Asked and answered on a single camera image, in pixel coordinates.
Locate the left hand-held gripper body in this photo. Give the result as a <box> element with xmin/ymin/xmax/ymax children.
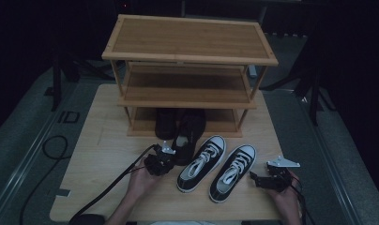
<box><xmin>144</xmin><ymin>141</ymin><xmax>176</xmax><ymax>176</ymax></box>

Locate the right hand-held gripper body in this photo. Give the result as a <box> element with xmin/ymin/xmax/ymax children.
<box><xmin>265</xmin><ymin>155</ymin><xmax>301</xmax><ymax>192</ymax></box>

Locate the black and white sneaker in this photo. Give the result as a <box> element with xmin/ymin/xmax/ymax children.
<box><xmin>176</xmin><ymin>134</ymin><xmax>227</xmax><ymax>193</ymax></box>
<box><xmin>208</xmin><ymin>143</ymin><xmax>257</xmax><ymax>204</ymax></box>

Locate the black shoe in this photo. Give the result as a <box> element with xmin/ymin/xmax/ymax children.
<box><xmin>154</xmin><ymin>107</ymin><xmax>179</xmax><ymax>141</ymax></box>
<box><xmin>172</xmin><ymin>108</ymin><xmax>207</xmax><ymax>167</ymax></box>

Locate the wooden shoe rack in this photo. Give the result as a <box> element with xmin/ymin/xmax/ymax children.
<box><xmin>101</xmin><ymin>13</ymin><xmax>280</xmax><ymax>139</ymax></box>

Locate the person's right hand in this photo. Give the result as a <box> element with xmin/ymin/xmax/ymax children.
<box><xmin>265</xmin><ymin>170</ymin><xmax>303</xmax><ymax>219</ymax></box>

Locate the person's left hand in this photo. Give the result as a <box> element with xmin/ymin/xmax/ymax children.
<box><xmin>126</xmin><ymin>158</ymin><xmax>162</xmax><ymax>198</ymax></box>

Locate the dark metal stand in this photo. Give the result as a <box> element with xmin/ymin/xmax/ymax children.
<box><xmin>259</xmin><ymin>31</ymin><xmax>336</xmax><ymax>126</ymax></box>
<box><xmin>43</xmin><ymin>55</ymin><xmax>64</xmax><ymax>112</ymax></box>

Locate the dark rounded object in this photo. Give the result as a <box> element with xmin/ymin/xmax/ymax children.
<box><xmin>68</xmin><ymin>214</ymin><xmax>106</xmax><ymax>225</ymax></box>

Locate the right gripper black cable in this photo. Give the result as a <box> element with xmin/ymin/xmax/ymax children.
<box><xmin>289</xmin><ymin>174</ymin><xmax>317</xmax><ymax>225</ymax></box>

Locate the black floor cable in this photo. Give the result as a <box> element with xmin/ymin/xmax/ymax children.
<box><xmin>19</xmin><ymin>134</ymin><xmax>69</xmax><ymax>225</ymax></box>

